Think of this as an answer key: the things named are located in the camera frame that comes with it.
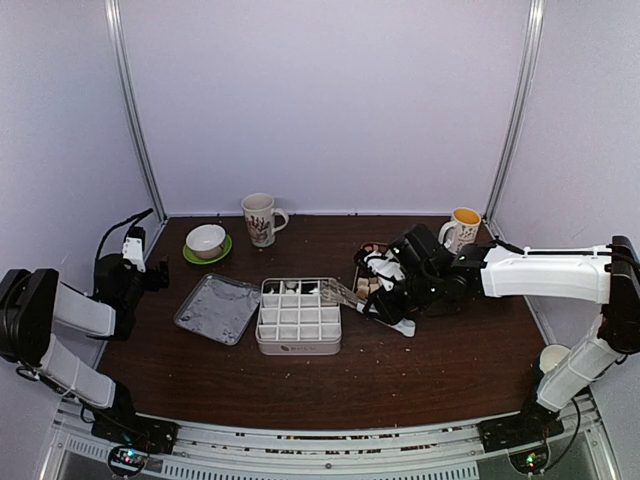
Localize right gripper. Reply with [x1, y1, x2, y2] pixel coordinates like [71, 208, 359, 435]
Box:
[362, 270, 441, 327]

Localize seashell coral mug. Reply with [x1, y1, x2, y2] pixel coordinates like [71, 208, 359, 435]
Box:
[241, 193, 289, 248]

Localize bunny tin lid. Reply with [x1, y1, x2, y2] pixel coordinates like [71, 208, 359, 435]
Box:
[174, 273, 261, 346]

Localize white ceramic bowl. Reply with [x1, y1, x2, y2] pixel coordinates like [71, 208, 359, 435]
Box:
[186, 224, 227, 260]

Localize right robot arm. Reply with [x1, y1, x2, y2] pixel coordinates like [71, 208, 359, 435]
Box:
[354, 224, 639, 442]

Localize green saucer plate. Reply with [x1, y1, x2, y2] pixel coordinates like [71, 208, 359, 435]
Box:
[182, 235, 233, 265]

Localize yellow inside floral mug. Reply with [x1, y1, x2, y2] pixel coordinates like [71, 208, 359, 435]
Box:
[438, 207, 482, 254]

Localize aluminium frame post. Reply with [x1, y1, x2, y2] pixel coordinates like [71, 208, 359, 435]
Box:
[484, 0, 546, 227]
[104, 0, 168, 223]

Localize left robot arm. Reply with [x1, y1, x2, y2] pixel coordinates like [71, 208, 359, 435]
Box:
[1, 225, 169, 444]

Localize white handled tongs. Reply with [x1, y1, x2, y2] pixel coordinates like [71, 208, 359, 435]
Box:
[319, 278, 416, 338]

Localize right aluminium frame post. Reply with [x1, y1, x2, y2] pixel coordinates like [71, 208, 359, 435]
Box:
[484, 0, 546, 227]

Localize front aluminium rail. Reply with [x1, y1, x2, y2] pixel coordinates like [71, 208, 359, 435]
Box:
[39, 389, 621, 480]

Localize tin box with dividers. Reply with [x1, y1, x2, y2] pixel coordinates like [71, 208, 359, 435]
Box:
[255, 278, 342, 356]

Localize white cup near base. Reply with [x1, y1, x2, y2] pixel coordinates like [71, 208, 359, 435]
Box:
[537, 344, 570, 375]

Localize left aluminium frame post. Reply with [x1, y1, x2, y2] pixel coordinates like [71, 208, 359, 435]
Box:
[104, 0, 168, 223]

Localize red chocolate tray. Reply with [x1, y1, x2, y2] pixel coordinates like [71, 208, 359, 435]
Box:
[352, 242, 388, 301]

